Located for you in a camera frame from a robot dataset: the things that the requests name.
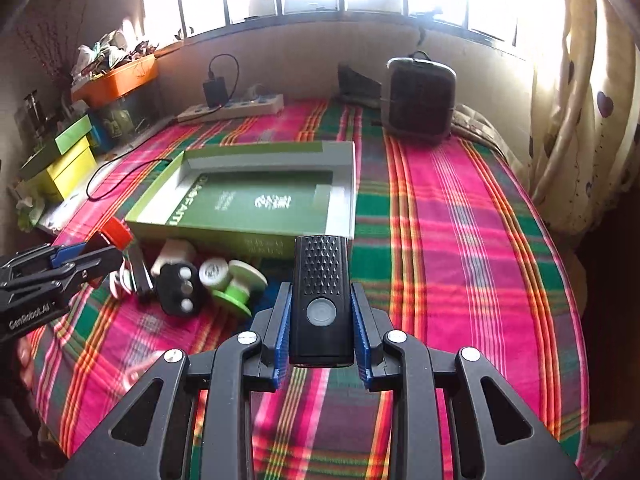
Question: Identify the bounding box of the pink clip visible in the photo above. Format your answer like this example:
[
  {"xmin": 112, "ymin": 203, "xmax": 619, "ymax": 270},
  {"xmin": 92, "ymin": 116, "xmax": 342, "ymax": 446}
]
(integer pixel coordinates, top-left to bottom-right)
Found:
[{"xmin": 108, "ymin": 268, "xmax": 134, "ymax": 300}]

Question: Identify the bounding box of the silver black lighter bar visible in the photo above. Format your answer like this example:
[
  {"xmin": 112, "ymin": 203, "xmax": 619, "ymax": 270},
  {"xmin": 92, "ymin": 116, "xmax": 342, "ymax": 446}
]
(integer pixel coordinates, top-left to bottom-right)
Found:
[{"xmin": 127, "ymin": 242, "xmax": 154, "ymax": 299}]

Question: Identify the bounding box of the black rectangular remote device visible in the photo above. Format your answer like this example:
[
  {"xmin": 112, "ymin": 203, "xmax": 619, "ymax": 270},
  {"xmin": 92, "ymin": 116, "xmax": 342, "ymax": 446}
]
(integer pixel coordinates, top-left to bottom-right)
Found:
[{"xmin": 288, "ymin": 235, "xmax": 354, "ymax": 368}]

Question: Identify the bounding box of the black round key fob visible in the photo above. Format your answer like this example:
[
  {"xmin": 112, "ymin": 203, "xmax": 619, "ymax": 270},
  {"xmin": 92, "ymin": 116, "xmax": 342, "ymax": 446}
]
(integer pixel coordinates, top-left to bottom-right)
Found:
[{"xmin": 155, "ymin": 261, "xmax": 204, "ymax": 318}]

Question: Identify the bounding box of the green white spool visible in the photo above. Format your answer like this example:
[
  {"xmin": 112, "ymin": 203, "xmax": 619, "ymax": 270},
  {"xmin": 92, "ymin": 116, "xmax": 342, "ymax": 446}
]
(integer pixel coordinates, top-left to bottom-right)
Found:
[{"xmin": 212, "ymin": 260, "xmax": 268, "ymax": 318}]

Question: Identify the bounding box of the yellow green box stack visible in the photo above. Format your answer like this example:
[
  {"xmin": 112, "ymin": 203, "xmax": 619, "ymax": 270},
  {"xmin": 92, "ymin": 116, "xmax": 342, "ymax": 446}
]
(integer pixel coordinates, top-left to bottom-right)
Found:
[{"xmin": 18, "ymin": 115, "xmax": 96, "ymax": 204}]

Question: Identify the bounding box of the plaid pink green tablecloth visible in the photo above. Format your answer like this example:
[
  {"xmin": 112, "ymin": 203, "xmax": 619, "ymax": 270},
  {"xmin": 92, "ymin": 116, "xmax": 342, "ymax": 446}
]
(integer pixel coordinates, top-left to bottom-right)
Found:
[{"xmin": 30, "ymin": 100, "xmax": 589, "ymax": 458}]

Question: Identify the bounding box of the green cardboard box tray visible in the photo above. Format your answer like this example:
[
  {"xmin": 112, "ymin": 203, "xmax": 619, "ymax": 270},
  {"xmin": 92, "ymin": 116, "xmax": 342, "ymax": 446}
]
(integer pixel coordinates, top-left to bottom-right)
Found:
[{"xmin": 125, "ymin": 141, "xmax": 357, "ymax": 260}]

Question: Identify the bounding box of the orange storage tray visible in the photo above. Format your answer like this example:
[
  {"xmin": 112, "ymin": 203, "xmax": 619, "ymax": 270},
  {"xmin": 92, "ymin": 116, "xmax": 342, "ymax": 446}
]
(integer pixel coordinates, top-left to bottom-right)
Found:
[{"xmin": 70, "ymin": 54, "xmax": 158, "ymax": 110}]

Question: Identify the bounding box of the black charger brick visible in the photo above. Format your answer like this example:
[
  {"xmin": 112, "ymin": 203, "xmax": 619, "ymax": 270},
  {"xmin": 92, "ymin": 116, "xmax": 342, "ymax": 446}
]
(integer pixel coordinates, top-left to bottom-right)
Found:
[{"xmin": 203, "ymin": 77, "xmax": 229, "ymax": 108}]

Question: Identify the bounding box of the white power strip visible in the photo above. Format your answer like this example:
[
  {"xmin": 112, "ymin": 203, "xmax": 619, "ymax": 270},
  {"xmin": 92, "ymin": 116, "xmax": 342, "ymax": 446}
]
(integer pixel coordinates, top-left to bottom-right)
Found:
[{"xmin": 177, "ymin": 94, "xmax": 284, "ymax": 124}]

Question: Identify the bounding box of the small black grey heater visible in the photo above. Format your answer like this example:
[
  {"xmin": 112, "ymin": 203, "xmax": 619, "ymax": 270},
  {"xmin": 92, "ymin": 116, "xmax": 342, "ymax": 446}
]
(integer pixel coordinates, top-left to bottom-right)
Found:
[{"xmin": 381, "ymin": 51, "xmax": 457, "ymax": 145}]

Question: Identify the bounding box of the cream patterned curtain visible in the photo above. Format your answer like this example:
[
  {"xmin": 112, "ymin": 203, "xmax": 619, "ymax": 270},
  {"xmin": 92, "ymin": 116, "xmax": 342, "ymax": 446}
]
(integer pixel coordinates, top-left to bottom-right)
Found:
[{"xmin": 528, "ymin": 0, "xmax": 639, "ymax": 237}]

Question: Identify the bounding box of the black charger cable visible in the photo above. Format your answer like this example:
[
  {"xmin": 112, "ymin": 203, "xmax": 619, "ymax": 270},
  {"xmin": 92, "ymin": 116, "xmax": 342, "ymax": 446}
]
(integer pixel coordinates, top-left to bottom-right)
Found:
[{"xmin": 86, "ymin": 53, "xmax": 241, "ymax": 203}]

